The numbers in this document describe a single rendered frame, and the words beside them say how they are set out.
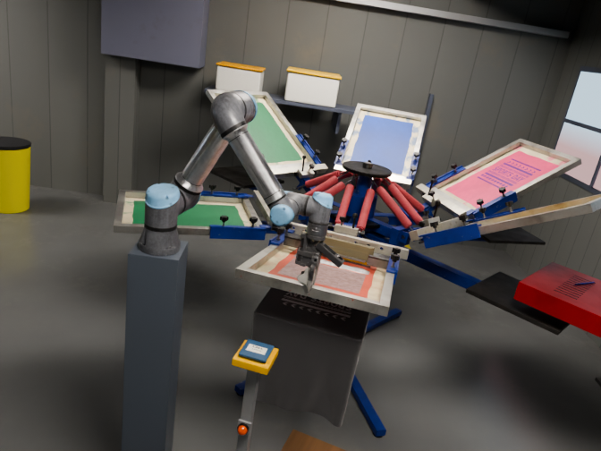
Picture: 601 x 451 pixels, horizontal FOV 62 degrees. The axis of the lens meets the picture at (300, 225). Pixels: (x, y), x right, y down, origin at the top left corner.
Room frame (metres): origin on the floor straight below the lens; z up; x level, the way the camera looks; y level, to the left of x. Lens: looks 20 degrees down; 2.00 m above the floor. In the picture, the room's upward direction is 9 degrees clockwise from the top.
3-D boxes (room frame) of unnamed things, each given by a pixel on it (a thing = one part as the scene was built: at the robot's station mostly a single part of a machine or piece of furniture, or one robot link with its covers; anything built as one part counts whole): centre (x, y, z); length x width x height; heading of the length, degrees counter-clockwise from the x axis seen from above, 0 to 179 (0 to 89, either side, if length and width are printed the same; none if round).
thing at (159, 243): (1.71, 0.51, 1.25); 0.15 x 0.15 x 0.10
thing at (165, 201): (1.71, 0.50, 1.37); 0.13 x 0.12 x 0.14; 168
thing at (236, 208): (2.77, 0.51, 1.05); 1.08 x 0.61 x 0.23; 109
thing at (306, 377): (1.74, -0.09, 0.74); 0.45 x 0.03 x 0.43; 79
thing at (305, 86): (5.11, 0.10, 1.57); 0.53 x 0.44 x 0.29; 94
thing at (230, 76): (5.07, 0.80, 1.55); 0.45 x 0.37 x 0.25; 94
